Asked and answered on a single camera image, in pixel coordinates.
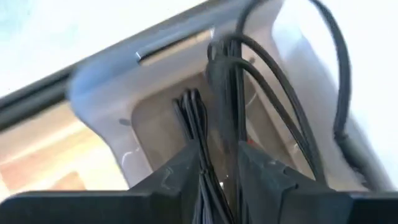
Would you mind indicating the grey plastic bin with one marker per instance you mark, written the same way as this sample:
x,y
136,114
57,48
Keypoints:
x,y
102,102

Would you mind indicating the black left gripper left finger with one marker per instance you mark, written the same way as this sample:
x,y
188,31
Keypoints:
x,y
174,186

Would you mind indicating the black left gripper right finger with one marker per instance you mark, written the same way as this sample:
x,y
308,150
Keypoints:
x,y
264,186

